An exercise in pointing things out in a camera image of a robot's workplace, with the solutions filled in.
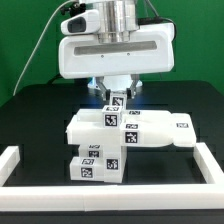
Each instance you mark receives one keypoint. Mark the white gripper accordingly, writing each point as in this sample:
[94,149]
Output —
[97,46]

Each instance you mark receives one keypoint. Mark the white cube nut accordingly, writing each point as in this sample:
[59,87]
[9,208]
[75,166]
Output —
[118,100]
[111,115]

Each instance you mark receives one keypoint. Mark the white chair back frame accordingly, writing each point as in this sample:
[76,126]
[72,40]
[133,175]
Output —
[137,128]

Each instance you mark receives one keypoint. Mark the white chair seat block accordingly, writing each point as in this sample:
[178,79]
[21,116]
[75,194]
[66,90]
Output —
[114,160]

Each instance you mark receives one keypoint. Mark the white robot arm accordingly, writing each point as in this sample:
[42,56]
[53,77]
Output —
[112,9]

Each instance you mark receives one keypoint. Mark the white U-shaped border fence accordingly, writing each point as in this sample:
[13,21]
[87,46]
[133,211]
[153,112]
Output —
[209,195]

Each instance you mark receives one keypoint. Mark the black camera stand pole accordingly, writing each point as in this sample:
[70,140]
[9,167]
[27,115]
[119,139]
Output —
[73,10]

